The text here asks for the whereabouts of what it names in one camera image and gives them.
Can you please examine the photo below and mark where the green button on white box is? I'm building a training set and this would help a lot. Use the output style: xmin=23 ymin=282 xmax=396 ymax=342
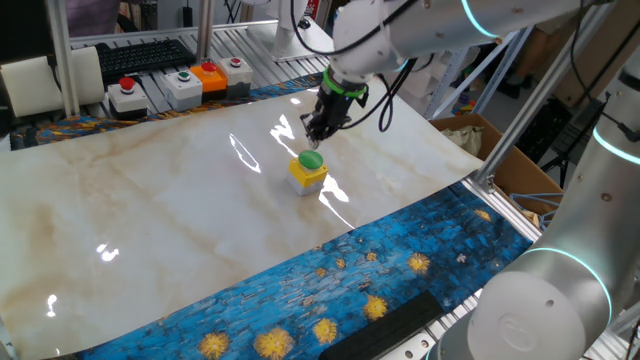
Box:
xmin=163 ymin=69 xmax=204 ymax=113

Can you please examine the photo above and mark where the person in purple shirt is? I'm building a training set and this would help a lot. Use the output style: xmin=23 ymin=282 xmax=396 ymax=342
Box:
xmin=64 ymin=0 xmax=127 ymax=39

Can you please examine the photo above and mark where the aluminium frame post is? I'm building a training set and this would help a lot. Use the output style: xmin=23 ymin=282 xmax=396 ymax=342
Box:
xmin=472 ymin=0 xmax=617 ymax=190
xmin=45 ymin=0 xmax=81 ymax=118
xmin=195 ymin=0 xmax=217 ymax=64

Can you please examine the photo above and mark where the crumpled beige cloth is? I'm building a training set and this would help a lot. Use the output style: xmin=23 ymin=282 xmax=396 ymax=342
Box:
xmin=440 ymin=124 xmax=486 ymax=158

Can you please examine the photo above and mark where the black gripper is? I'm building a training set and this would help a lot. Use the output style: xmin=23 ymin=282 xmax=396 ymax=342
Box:
xmin=299 ymin=87 xmax=367 ymax=151

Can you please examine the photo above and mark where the white shelf frame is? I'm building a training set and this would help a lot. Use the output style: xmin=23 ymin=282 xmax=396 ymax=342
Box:
xmin=423 ymin=27 xmax=534 ymax=120

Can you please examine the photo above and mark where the blue starry painted cloth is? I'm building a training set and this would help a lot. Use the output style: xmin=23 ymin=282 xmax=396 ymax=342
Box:
xmin=9 ymin=72 xmax=534 ymax=360

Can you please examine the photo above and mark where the black computer keyboard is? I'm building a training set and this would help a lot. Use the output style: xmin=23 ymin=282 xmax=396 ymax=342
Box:
xmin=94 ymin=38 xmax=197 ymax=79

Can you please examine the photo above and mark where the red button on white box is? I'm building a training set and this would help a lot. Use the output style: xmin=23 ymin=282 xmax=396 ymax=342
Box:
xmin=107 ymin=76 xmax=150 ymax=121

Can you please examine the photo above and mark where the red button on orange box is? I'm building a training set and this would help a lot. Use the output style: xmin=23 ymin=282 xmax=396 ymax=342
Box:
xmin=189 ymin=61 xmax=229 ymax=104

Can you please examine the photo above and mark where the white pedestal on metal plate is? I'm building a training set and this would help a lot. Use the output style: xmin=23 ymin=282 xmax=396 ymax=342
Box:
xmin=246 ymin=0 xmax=337 ymax=64

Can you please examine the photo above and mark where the green button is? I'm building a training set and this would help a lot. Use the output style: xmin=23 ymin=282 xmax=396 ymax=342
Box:
xmin=163 ymin=69 xmax=204 ymax=113
xmin=286 ymin=149 xmax=330 ymax=197

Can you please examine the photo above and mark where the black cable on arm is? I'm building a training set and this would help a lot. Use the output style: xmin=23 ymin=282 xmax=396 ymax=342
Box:
xmin=289 ymin=0 xmax=422 ymax=134

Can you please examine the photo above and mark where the small red button white box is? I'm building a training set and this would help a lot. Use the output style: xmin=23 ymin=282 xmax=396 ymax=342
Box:
xmin=218 ymin=56 xmax=255 ymax=99

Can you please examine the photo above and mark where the light blue cable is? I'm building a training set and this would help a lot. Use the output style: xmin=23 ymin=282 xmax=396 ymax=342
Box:
xmin=508 ymin=191 xmax=566 ymax=232

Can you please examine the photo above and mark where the brown cardboard box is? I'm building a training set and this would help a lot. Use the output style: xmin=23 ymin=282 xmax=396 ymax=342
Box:
xmin=428 ymin=113 xmax=567 ymax=232

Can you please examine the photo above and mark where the glossy marble pattern sheet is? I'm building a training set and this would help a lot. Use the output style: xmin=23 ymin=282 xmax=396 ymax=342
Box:
xmin=0 ymin=82 xmax=484 ymax=360

